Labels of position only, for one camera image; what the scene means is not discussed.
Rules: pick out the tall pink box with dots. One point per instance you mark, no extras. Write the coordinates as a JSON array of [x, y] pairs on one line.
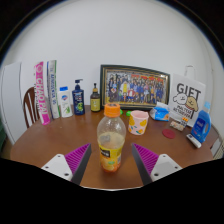
[[42, 95]]

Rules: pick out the flat round red coaster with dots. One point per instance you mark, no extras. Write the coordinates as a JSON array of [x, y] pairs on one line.
[[168, 134]]

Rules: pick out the tall white panel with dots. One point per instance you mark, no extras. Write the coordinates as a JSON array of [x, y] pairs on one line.
[[11, 100]]

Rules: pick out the amber pump bottle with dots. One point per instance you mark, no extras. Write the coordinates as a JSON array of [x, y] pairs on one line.
[[95, 102]]

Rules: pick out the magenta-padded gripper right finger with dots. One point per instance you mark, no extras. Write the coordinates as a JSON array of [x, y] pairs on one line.
[[146, 159]]

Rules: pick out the white shampoo bottle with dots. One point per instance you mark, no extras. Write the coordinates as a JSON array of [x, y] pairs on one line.
[[65, 104]]

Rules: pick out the white remote control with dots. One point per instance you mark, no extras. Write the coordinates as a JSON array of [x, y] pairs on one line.
[[193, 140]]

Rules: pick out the white printed paper bag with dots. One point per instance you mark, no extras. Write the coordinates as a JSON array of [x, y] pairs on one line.
[[186, 96]]

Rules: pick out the wooden chair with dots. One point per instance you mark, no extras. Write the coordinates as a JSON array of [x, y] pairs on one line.
[[30, 106]]

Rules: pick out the blue tissue pack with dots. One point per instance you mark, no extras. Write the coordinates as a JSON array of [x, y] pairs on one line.
[[160, 112]]

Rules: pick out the dark blue pump bottle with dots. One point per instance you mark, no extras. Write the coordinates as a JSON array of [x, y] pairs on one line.
[[78, 101]]

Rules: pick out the blue detergent bottle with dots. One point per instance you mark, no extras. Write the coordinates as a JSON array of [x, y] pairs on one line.
[[201, 126]]

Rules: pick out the pink mug with yellow dots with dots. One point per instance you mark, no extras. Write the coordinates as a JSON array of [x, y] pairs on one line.
[[138, 123]]

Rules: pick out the framed group picture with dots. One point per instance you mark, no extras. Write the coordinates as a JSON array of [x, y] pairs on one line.
[[135, 87]]

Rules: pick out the green soap bar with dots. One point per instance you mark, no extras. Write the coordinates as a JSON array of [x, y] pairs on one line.
[[128, 113]]

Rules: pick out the orange juice bottle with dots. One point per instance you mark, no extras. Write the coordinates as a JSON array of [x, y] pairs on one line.
[[111, 143]]

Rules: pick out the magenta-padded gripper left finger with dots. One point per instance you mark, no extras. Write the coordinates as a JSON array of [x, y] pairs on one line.
[[77, 159]]

